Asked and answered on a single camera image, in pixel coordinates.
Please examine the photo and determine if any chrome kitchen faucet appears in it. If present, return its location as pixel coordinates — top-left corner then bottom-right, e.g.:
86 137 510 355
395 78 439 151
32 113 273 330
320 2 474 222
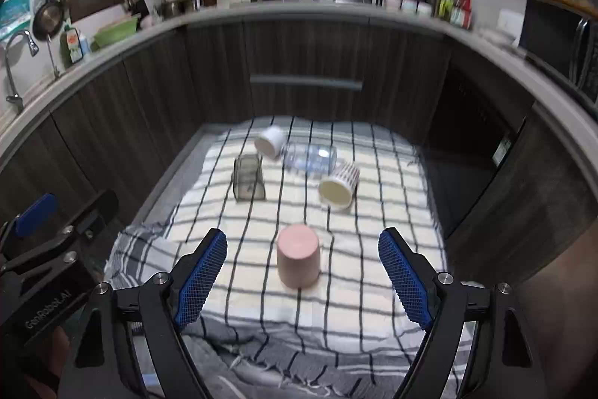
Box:
4 30 39 114

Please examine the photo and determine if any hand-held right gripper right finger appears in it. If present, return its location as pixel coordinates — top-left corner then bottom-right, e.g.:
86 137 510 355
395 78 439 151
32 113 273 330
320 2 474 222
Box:
377 227 536 399

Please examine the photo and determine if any group of sauce bottles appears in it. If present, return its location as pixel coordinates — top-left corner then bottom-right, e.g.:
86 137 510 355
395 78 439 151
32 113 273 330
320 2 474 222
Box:
432 0 474 30

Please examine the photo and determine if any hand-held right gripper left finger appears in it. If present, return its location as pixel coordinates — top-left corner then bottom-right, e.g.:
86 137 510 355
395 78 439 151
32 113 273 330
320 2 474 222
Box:
58 227 229 399

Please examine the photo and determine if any white wall socket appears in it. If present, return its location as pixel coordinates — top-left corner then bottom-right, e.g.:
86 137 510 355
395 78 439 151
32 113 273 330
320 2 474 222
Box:
497 9 524 40

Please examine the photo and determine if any hanging frying pan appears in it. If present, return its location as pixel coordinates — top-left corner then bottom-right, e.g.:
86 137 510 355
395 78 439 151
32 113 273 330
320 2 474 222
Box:
32 0 72 41

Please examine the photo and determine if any clear glass jar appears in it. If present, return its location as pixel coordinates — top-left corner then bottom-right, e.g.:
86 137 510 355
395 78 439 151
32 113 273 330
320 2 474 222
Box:
281 142 338 176

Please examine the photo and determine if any thin chrome faucet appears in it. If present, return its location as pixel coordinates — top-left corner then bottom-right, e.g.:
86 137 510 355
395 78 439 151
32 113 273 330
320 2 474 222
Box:
45 35 61 79

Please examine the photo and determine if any green bowl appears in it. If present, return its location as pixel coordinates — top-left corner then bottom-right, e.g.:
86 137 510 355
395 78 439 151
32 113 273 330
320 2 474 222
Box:
93 15 141 49

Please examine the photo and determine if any pink cup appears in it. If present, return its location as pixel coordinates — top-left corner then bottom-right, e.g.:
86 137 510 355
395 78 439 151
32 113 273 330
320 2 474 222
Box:
277 224 322 290

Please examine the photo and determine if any green dish soap bottle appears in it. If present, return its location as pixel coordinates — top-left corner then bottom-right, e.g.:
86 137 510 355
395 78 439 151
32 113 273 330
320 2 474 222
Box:
60 25 86 65

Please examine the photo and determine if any built-in black oven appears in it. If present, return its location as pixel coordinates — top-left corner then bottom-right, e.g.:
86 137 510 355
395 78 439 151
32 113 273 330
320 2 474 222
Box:
423 62 528 241

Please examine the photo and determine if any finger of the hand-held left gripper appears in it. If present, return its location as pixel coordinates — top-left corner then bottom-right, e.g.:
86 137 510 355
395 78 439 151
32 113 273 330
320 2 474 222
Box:
0 188 120 283
0 192 61 262

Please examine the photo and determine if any white checked blanket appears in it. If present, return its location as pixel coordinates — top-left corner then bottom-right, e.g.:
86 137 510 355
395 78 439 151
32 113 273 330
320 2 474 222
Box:
159 115 451 399

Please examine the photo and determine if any black microwave oven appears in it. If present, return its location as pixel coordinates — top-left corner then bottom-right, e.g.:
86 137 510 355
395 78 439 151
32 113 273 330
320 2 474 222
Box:
518 0 598 101

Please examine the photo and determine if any grey striped blanket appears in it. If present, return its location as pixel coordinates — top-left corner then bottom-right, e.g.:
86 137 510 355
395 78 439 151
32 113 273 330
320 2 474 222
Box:
105 224 421 399

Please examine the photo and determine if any white cup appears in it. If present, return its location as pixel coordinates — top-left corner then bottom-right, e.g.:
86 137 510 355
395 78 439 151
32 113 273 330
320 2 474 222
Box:
253 125 286 160

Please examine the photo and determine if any dark transparent square cup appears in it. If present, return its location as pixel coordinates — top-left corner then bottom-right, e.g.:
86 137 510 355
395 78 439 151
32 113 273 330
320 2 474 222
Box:
232 155 267 202

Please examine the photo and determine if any metal drawer handle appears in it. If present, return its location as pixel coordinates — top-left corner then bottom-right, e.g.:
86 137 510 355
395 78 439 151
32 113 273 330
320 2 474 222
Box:
250 75 364 91

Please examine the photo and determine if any striped cup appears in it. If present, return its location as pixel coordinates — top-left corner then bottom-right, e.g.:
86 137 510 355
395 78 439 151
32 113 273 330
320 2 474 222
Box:
318 162 361 212

